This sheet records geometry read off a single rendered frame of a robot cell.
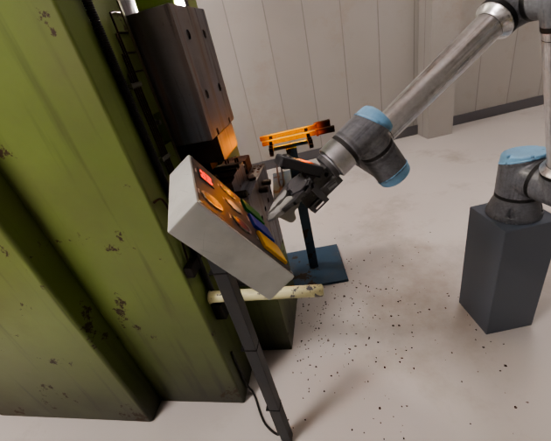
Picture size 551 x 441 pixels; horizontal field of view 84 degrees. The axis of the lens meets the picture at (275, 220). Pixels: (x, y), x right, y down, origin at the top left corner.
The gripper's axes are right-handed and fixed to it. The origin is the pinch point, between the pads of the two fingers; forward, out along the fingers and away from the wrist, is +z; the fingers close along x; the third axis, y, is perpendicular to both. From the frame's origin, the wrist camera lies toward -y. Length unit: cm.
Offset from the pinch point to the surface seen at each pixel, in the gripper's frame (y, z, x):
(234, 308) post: 12.7, 26.3, -1.2
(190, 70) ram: -34, -12, 41
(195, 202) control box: -21.6, 4.5, -16.8
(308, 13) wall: 23, -150, 295
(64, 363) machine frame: 3, 109, 41
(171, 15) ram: -46, -20, 41
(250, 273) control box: -2.8, 9.4, -17.0
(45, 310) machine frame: -18, 84, 35
